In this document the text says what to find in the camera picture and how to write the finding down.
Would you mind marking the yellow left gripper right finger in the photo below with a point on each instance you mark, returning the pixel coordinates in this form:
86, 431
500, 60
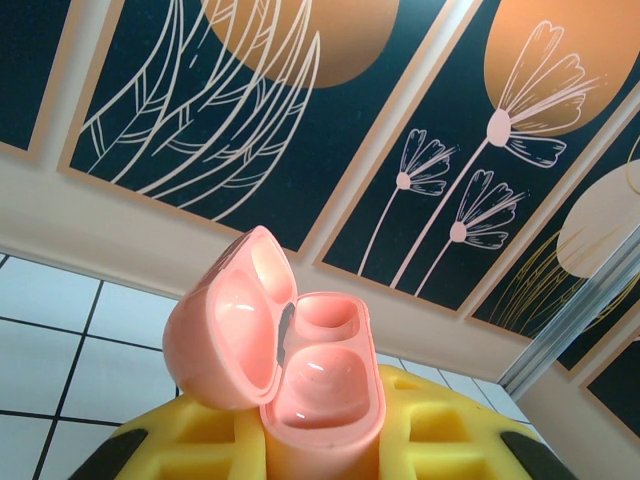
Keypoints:
450, 440

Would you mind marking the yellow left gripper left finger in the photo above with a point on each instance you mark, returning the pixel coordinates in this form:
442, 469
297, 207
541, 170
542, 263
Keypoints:
200, 450

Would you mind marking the pink rectangular earbud charging case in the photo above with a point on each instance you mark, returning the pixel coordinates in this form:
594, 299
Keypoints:
320, 400

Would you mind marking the aluminium frame post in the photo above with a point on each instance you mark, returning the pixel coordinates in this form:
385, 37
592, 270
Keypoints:
575, 325

